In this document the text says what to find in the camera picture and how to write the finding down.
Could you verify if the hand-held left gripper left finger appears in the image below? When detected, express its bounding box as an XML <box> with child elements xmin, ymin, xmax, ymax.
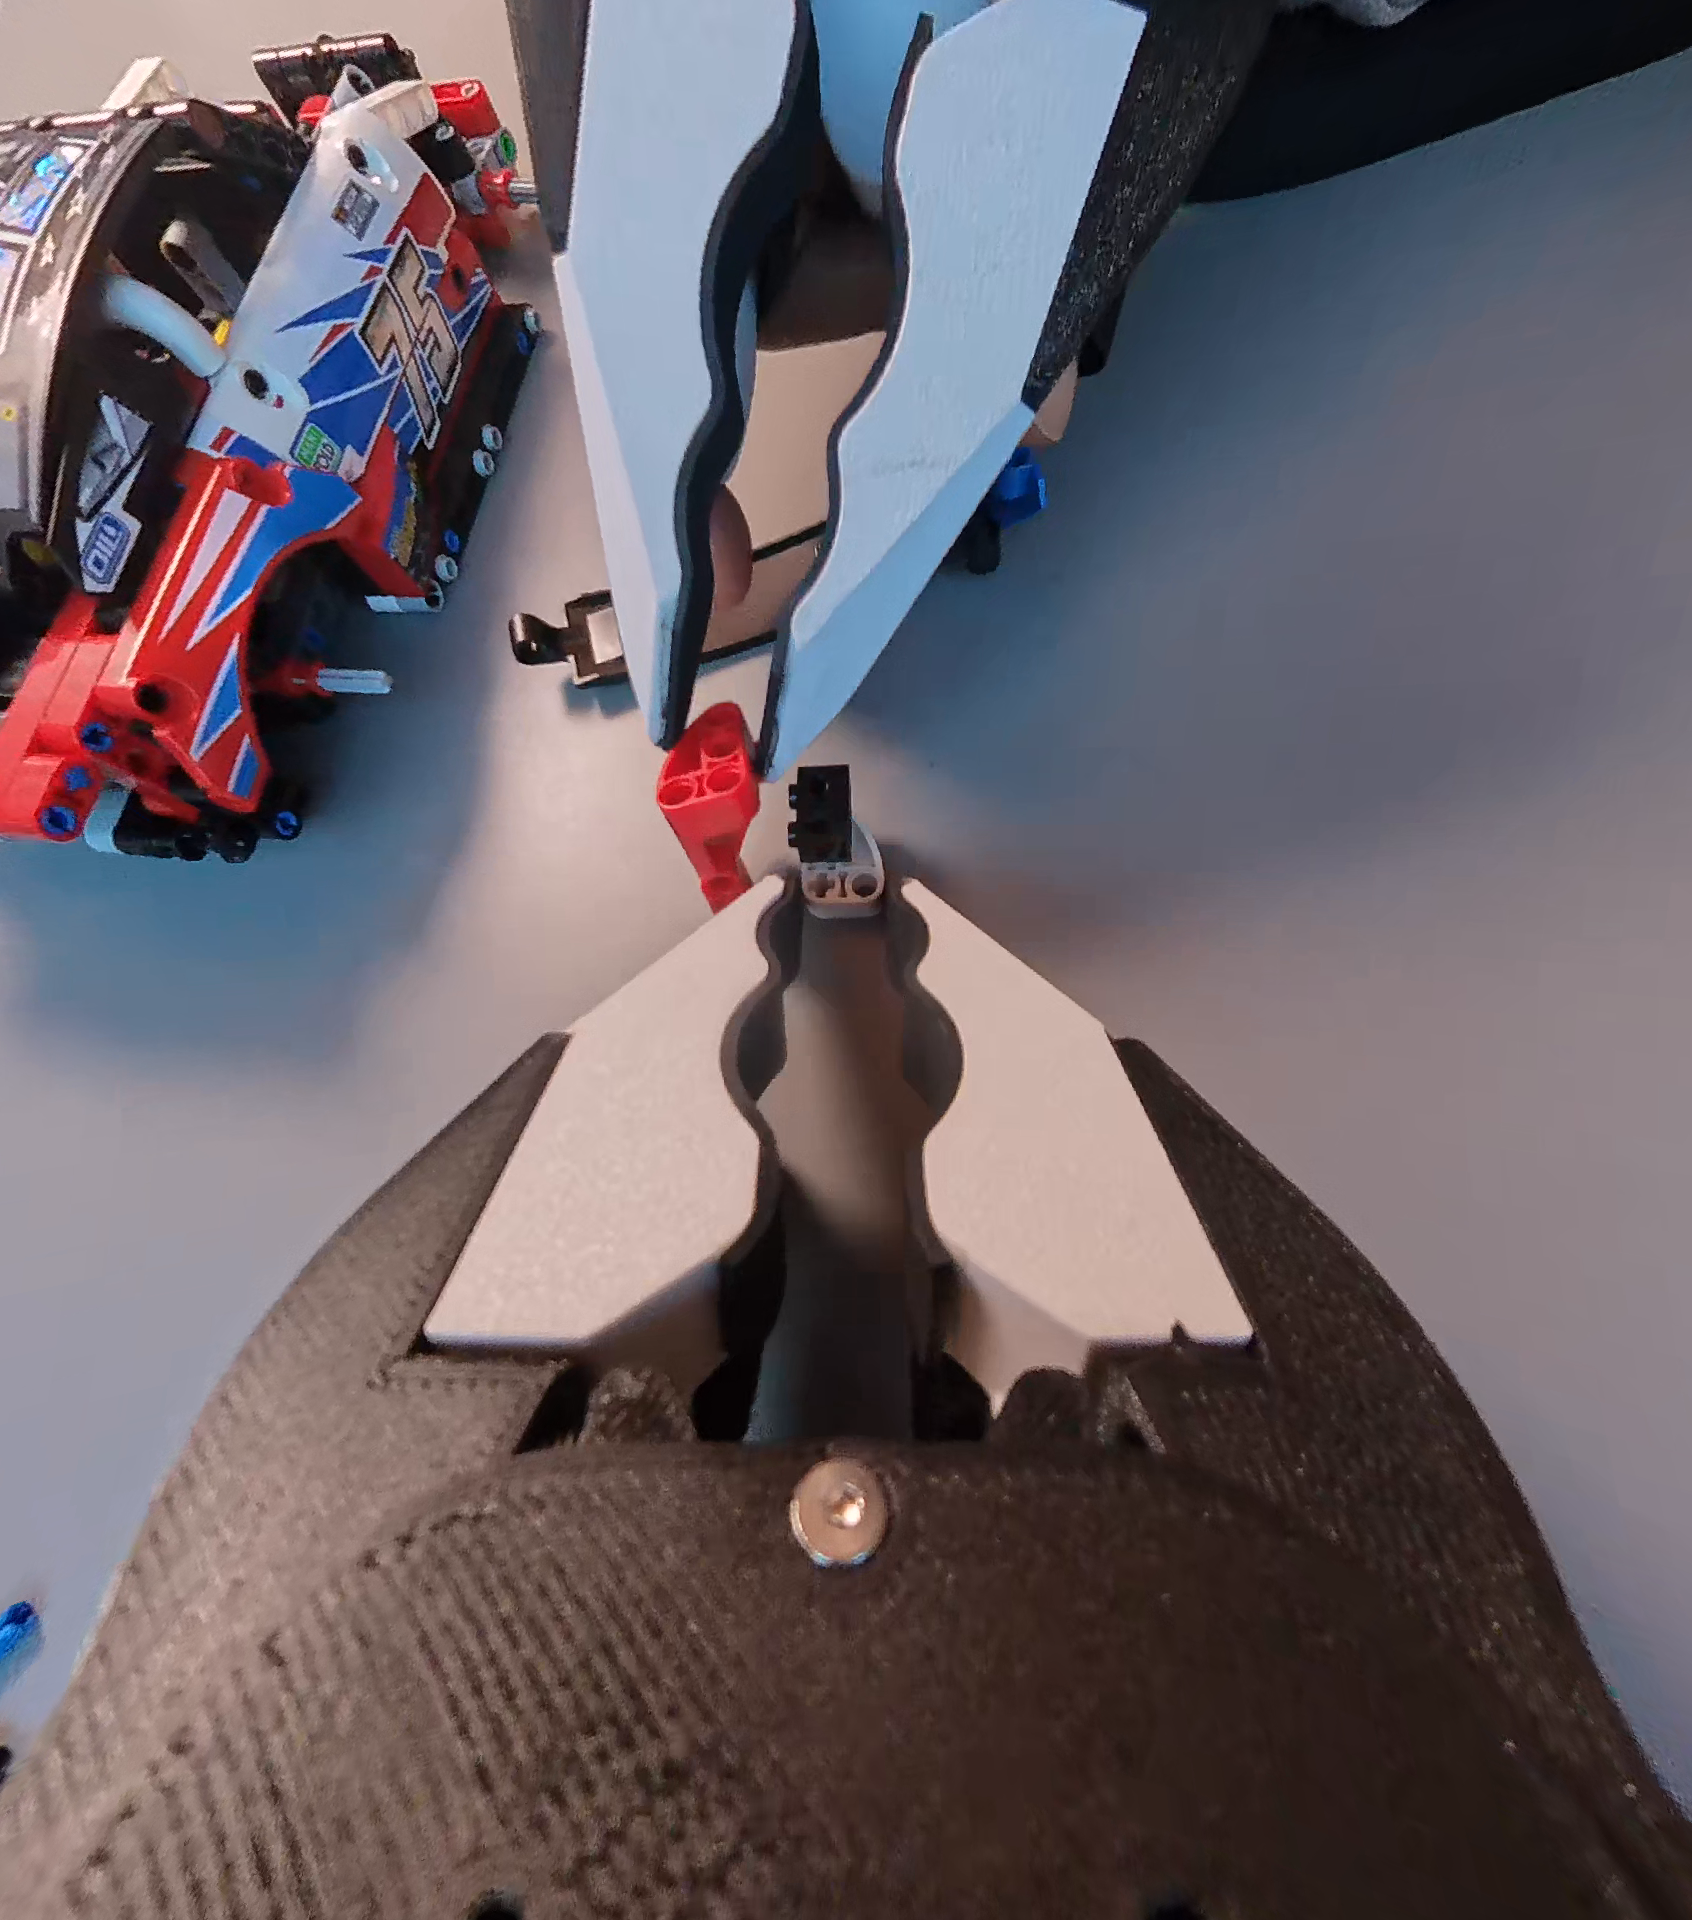
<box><xmin>423</xmin><ymin>873</ymin><xmax>806</xmax><ymax>1361</ymax></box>

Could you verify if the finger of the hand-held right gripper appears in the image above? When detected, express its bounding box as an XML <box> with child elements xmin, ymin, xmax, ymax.
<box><xmin>554</xmin><ymin>0</ymin><xmax>821</xmax><ymax>754</ymax></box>
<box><xmin>762</xmin><ymin>11</ymin><xmax>1148</xmax><ymax>768</ymax></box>

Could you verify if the red lego piece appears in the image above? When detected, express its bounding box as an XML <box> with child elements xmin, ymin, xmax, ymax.
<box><xmin>654</xmin><ymin>702</ymin><xmax>766</xmax><ymax>917</ymax></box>

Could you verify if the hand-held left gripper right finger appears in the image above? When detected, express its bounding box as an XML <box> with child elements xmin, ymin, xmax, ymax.
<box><xmin>898</xmin><ymin>873</ymin><xmax>1256</xmax><ymax>1415</ymax></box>

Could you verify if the lego race car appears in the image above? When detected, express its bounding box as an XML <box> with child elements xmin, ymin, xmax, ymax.
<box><xmin>0</xmin><ymin>36</ymin><xmax>545</xmax><ymax>867</ymax></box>

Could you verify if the black lego panel blue end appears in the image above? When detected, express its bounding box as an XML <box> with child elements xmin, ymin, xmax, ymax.
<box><xmin>510</xmin><ymin>451</ymin><xmax>1056</xmax><ymax>692</ymax></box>

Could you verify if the small white lego connector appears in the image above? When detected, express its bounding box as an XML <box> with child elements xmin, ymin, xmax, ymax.
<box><xmin>785</xmin><ymin>765</ymin><xmax>890</xmax><ymax>917</ymax></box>

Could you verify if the person's right hand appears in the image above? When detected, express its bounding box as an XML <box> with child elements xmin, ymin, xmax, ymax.
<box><xmin>704</xmin><ymin>223</ymin><xmax>893</xmax><ymax>605</ymax></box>

